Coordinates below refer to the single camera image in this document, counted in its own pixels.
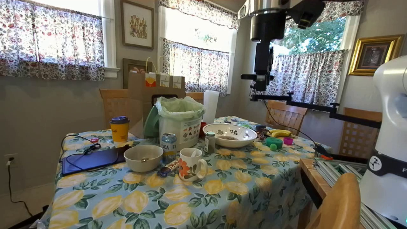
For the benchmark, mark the pink toy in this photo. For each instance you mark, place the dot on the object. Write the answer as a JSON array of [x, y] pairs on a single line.
[[287, 142]]

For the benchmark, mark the red container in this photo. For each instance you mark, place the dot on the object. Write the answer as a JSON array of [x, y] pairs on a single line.
[[202, 129]]

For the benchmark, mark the floral curtain valance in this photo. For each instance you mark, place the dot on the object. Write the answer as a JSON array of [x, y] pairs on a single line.
[[343, 8], [198, 11]]

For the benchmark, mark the white paper towel roll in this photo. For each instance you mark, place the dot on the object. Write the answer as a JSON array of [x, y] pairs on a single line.
[[211, 106]]

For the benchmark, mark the gold framed picture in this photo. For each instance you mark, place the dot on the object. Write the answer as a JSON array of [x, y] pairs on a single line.
[[375, 55]]

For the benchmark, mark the green bin bag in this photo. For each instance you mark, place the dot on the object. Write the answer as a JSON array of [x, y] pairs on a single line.
[[179, 108]]

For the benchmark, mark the yellow toy banana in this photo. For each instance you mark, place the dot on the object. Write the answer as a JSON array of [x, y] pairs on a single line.
[[279, 133]]

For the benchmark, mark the white plastic knife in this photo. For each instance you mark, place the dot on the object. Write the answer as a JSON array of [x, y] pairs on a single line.
[[193, 153]]

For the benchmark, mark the glass salt shaker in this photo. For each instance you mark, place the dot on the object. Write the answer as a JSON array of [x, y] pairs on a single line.
[[210, 144]]

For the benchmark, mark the dark framed picture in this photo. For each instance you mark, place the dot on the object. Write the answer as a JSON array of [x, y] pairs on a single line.
[[127, 72]]

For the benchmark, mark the green toy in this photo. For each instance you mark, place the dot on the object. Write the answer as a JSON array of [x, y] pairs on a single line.
[[272, 143]]

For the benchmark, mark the small dark packet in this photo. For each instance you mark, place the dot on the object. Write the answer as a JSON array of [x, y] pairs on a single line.
[[162, 172]]

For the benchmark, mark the yellow cup purple lid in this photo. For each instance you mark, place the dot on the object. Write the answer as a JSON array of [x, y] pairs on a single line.
[[119, 133]]

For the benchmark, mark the framed floral picture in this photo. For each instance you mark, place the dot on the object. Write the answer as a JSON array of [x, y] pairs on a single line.
[[137, 26]]

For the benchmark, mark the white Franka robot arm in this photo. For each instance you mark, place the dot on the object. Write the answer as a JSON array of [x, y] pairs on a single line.
[[389, 106]]

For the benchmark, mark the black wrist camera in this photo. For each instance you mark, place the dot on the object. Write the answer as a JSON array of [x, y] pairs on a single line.
[[306, 13]]

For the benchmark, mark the white and orange mug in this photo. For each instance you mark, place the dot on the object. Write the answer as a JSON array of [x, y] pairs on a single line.
[[185, 167]]

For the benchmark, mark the white bin with sticker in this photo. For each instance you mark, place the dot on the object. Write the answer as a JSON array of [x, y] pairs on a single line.
[[185, 131]]

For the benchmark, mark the striped robot mounting plate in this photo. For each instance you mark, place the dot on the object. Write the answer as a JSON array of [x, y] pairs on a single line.
[[338, 167]]

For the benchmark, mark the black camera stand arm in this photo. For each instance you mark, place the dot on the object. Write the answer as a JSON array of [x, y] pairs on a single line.
[[313, 107]]

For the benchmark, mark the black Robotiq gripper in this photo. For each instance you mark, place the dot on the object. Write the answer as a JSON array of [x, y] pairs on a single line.
[[267, 26]]

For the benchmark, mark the lemon print tablecloth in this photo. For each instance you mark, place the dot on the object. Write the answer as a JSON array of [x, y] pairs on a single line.
[[236, 191]]

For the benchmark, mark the large white floral plate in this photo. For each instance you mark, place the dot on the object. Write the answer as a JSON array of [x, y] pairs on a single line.
[[236, 140]]

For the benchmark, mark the white wall outlet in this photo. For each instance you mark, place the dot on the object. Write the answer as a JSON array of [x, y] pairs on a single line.
[[10, 159]]

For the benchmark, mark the cream ceramic bowl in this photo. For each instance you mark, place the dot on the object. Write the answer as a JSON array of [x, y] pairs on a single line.
[[134, 163]]

